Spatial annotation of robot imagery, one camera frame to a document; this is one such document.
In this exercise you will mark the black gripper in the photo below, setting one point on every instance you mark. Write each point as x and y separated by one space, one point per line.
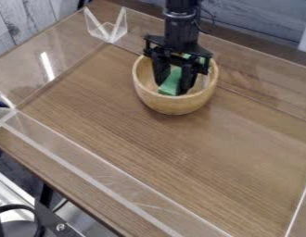
190 56

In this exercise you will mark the green rectangular block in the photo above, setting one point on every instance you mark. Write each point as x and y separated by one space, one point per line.
170 86

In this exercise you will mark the brown wooden bowl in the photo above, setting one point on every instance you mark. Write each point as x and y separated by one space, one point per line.
166 104

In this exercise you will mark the black table leg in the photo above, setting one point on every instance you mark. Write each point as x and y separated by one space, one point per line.
47 196

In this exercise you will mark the clear acrylic tray wall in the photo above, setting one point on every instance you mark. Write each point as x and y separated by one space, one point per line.
218 173

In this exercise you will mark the grey metal bracket with screw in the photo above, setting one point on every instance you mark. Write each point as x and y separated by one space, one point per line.
52 226

